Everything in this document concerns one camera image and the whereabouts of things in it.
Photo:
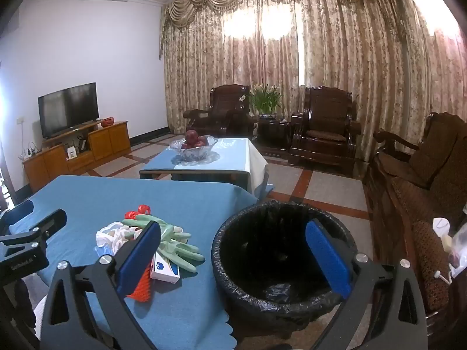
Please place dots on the white plastic bag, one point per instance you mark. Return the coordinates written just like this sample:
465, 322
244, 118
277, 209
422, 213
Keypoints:
459, 251

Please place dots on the flat screen television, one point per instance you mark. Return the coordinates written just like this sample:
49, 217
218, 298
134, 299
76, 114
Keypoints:
68, 108

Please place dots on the red ornament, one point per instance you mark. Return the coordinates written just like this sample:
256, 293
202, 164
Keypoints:
108, 121

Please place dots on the crumpled white tissue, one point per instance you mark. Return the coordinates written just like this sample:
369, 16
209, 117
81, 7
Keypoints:
109, 237

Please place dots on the dark wooden armchair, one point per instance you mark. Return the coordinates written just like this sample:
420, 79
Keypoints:
328, 120
228, 109

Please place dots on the coffee table with blue cloth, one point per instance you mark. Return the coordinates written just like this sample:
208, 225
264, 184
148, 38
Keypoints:
233, 156

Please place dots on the dark wooden side table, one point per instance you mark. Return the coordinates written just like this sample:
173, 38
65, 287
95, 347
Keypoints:
271, 131

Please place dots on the white card in cabinet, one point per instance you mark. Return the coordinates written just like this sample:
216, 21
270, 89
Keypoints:
72, 152

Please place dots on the white and blue box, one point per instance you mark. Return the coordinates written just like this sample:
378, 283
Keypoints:
166, 271

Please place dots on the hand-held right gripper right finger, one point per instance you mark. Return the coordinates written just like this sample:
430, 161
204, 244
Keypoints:
328, 259

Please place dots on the red apple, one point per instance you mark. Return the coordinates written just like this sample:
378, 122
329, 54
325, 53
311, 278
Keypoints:
186, 146
191, 136
201, 141

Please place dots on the wooden television cabinet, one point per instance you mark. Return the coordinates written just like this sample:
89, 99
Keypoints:
105, 140

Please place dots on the red foam fruit net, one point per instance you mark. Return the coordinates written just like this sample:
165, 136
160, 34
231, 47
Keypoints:
145, 209
130, 214

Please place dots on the blue tablecloth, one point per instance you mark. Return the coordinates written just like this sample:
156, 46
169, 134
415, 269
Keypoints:
91, 200

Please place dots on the trash bin with black liner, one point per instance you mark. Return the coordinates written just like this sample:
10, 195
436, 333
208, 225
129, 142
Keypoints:
277, 248

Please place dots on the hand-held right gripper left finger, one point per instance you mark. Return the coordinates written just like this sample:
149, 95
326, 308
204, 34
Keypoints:
138, 259

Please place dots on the green rubber glove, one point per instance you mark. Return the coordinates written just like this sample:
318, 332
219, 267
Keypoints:
166, 230
182, 255

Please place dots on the dark wooden sofa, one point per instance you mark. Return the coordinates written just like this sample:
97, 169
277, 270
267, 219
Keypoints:
419, 175

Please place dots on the patterned beige curtain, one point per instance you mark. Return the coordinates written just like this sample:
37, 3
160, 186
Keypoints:
328, 43

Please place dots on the potted green plant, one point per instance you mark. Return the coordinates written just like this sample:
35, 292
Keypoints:
264, 98

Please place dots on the orange foam fruit net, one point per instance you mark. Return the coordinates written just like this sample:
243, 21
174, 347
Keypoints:
140, 291

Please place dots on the glass fruit bowl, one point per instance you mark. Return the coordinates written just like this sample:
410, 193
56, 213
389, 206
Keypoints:
197, 153

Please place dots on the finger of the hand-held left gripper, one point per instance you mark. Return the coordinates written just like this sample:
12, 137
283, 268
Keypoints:
43, 228
16, 213

